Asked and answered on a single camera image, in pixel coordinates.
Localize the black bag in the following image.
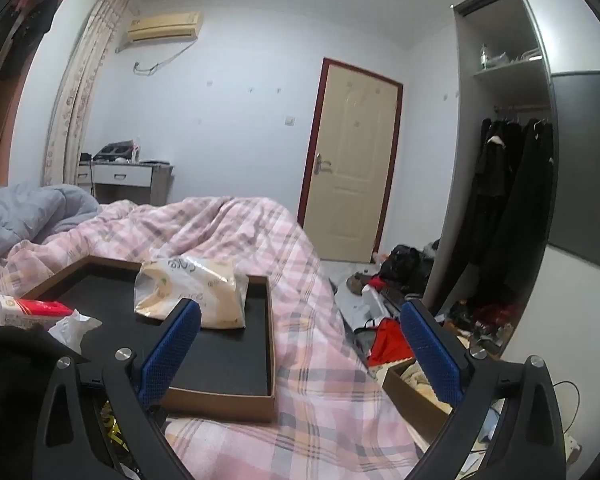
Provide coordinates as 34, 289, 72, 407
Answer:
380, 242, 441, 293

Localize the white nightstand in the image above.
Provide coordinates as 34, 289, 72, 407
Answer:
76, 160, 175, 206

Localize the black hanging coat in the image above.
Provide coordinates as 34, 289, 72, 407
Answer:
467, 117, 526, 266
480, 119, 556, 306

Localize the white plastic clutter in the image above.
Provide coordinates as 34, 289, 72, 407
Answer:
490, 49, 543, 67

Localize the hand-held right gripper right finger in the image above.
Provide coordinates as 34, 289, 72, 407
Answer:
399, 299, 567, 480

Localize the wooden closet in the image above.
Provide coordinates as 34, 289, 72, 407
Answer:
0, 0, 81, 186

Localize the black yellow packet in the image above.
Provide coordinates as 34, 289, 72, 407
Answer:
92, 395, 136, 466

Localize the red cloth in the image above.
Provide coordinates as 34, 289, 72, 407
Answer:
472, 304, 521, 327

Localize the grey duvet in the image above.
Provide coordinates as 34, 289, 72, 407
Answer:
0, 183, 102, 273

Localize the cream cloth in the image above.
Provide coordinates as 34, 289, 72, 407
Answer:
402, 360, 443, 401

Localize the white crumpled plastic bag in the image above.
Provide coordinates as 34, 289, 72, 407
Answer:
47, 310, 103, 356

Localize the white sliding wardrobe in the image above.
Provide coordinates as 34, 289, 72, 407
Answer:
422, 0, 600, 366

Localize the air conditioner cable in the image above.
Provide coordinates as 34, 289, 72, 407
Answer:
116, 40, 196, 78

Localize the black tray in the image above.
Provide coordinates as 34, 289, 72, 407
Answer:
94, 141, 137, 162

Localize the silver metal case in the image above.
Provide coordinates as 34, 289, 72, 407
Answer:
380, 287, 407, 312

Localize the red white tissue pack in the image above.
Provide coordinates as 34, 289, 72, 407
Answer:
0, 294, 76, 328

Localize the pink plaid quilt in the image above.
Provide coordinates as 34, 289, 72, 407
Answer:
0, 196, 431, 480

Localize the black hanging shirt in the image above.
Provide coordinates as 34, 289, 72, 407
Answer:
12, 0, 63, 81

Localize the black knit hat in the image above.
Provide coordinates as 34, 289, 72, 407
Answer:
0, 324, 91, 461

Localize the brown shoe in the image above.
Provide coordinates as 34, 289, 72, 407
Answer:
347, 272, 381, 293

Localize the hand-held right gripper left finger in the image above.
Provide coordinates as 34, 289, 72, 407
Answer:
32, 297, 203, 480

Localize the beige tissue pack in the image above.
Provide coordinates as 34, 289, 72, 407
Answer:
133, 256, 251, 331

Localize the cream air conditioner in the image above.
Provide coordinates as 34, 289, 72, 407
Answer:
126, 11, 202, 43

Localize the brown cardboard tray box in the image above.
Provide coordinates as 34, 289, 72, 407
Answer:
22, 255, 277, 423

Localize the floral curtain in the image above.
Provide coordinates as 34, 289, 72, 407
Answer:
41, 0, 140, 188

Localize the red bag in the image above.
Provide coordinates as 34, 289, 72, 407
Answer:
367, 317, 413, 368

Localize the white shopping bag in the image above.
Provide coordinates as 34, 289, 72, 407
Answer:
337, 285, 396, 332

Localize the cream door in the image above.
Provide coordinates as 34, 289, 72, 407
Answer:
297, 56, 405, 264

